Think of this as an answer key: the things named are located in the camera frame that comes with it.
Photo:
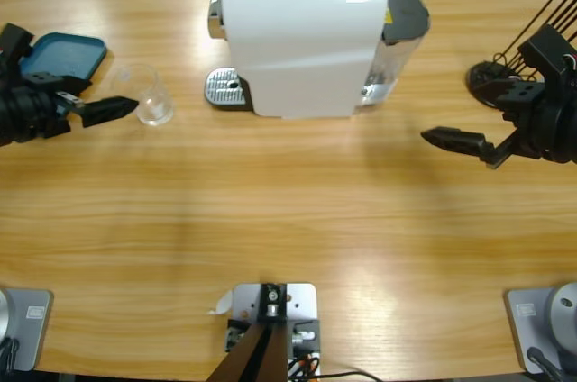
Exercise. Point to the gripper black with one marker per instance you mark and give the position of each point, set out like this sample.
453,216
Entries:
532,134
45,116

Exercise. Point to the clear drinking glass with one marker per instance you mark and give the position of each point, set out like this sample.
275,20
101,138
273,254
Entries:
155,107

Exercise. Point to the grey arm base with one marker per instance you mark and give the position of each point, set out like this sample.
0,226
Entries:
523,323
31,323

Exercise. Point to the white capsule coffee machine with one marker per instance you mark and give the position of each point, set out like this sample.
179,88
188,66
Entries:
297,48

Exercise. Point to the black capsule holder with rods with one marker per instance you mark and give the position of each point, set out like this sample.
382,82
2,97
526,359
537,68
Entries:
478,75

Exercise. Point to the teal plastic tray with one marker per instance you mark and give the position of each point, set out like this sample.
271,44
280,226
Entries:
67,55

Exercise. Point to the clear water tank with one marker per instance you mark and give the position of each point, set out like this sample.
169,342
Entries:
405,17

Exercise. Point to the white paper tag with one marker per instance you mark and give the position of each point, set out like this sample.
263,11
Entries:
224,303

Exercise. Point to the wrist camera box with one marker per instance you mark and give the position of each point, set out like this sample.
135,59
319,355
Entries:
15,48
545,53

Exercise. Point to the white mount block dark post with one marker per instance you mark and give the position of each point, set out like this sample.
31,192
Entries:
297,301

